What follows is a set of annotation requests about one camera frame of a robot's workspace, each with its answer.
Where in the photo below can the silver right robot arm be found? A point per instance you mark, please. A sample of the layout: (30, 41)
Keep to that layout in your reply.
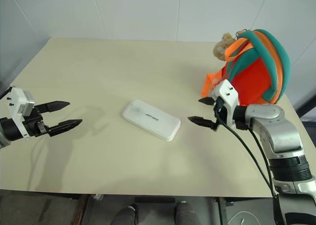
(272, 126)

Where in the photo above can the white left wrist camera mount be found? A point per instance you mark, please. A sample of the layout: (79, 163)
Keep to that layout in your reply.
(18, 102)

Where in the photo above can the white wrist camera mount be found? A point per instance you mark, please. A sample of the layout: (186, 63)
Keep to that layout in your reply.
(227, 89)
(18, 102)

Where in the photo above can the white rectangular box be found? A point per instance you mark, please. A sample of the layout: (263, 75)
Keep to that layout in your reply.
(151, 120)

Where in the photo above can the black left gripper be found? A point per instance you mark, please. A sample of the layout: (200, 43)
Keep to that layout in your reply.
(34, 125)

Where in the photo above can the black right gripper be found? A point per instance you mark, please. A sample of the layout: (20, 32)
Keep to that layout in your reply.
(221, 112)

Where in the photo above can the black table crossbar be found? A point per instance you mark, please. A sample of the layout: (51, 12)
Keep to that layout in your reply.
(155, 199)

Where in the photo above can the brown table leg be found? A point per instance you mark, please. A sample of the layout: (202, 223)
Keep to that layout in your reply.
(81, 210)

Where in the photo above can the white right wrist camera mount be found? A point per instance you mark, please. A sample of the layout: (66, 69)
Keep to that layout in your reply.
(227, 89)

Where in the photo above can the teal and orange backpack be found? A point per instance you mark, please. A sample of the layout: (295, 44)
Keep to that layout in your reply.
(256, 72)

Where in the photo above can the beige plush toy pendant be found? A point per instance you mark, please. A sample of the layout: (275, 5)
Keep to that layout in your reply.
(223, 47)

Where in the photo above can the dark grey rounded shape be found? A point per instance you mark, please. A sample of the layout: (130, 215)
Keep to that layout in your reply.
(127, 215)
(185, 213)

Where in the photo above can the black table leg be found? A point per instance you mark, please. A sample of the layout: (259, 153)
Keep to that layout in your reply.
(223, 211)

